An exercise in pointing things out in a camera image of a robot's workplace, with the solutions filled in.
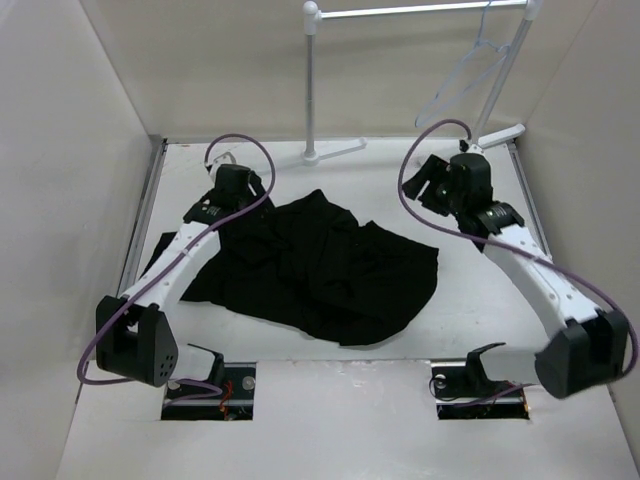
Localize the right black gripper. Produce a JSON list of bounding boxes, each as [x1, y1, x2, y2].
[[401, 155, 466, 218]]

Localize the black trousers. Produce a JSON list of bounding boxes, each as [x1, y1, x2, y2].
[[138, 188, 441, 350]]

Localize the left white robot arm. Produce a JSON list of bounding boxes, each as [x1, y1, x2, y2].
[[94, 164, 270, 399]]

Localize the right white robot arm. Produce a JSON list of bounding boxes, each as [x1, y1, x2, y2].
[[399, 152, 633, 399]]

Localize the white clothes rack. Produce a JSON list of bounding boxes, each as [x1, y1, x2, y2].
[[279, 0, 544, 169]]

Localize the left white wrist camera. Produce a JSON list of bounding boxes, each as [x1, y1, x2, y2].
[[204, 151, 237, 178]]

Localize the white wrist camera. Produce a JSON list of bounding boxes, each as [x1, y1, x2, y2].
[[204, 151, 237, 178], [459, 140, 484, 155]]

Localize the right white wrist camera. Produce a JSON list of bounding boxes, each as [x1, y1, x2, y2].
[[459, 140, 484, 155]]

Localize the light blue wire hanger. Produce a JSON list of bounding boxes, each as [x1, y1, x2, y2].
[[414, 1, 511, 128]]

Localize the right aluminium frame rail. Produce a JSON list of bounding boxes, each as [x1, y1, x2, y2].
[[507, 140, 551, 257]]

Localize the aluminium frame rail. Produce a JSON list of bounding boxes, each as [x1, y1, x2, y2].
[[507, 140, 551, 257], [117, 135, 167, 295]]

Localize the left aluminium frame rail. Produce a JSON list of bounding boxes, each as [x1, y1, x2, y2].
[[117, 135, 167, 295]]

